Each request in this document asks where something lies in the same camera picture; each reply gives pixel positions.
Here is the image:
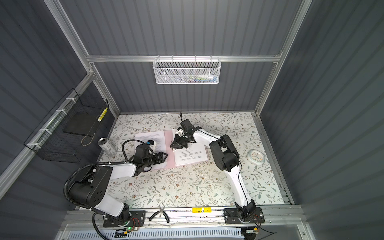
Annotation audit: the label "printed paper sheet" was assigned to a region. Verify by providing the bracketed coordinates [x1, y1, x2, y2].
[133, 131, 168, 174]

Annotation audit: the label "printed paper sheets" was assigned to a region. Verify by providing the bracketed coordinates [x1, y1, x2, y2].
[172, 143, 209, 167]

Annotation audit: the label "pink folder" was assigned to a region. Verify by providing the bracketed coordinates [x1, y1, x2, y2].
[164, 130, 176, 169]

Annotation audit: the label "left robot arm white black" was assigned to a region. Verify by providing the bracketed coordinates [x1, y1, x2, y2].
[63, 141, 168, 226]

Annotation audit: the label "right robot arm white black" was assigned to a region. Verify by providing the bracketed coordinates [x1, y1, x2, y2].
[170, 119, 257, 223]

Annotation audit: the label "silver drink can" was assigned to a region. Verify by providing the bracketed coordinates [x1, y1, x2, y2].
[98, 138, 118, 157]

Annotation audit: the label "tubes in white basket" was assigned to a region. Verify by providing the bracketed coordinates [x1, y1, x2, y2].
[177, 74, 219, 83]

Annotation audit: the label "yellow marker in black basket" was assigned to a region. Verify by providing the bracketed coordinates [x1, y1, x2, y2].
[97, 107, 108, 122]

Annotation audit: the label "yellow spirit level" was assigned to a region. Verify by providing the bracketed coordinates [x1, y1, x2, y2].
[192, 207, 212, 213]

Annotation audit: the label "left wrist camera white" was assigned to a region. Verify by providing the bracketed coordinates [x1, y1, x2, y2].
[146, 140, 156, 146]

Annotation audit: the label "black handled pliers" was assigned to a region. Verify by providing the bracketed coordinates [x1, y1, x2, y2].
[149, 208, 170, 223]

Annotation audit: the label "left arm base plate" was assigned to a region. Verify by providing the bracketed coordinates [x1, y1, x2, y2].
[103, 210, 146, 228]

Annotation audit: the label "white wire mesh basket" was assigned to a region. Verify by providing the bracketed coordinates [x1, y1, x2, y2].
[153, 60, 222, 85]

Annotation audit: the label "black wire basket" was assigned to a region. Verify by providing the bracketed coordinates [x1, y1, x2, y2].
[24, 90, 109, 164]

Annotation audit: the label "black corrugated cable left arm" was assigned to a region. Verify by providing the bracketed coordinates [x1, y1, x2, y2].
[63, 139, 148, 240]

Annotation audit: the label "white perforated front rail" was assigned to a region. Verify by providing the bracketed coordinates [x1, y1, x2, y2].
[67, 227, 245, 240]

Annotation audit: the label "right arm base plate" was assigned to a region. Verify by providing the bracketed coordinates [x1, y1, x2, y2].
[223, 207, 265, 225]

